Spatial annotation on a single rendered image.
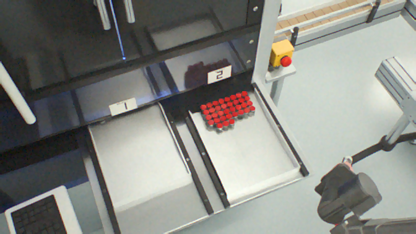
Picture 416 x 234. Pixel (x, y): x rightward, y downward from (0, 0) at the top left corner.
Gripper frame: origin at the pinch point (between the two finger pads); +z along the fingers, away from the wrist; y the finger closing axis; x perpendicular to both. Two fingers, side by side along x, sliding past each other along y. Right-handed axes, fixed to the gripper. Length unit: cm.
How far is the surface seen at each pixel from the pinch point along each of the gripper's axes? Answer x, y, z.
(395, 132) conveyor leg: 37, 30, 123
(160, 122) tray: -48, 45, 22
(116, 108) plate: -59, 41, 7
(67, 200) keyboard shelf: -53, 74, -7
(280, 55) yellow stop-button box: -31, 8, 47
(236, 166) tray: -17.7, 36.2, 19.1
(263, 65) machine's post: -34, 14, 45
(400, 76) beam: 16, 6, 118
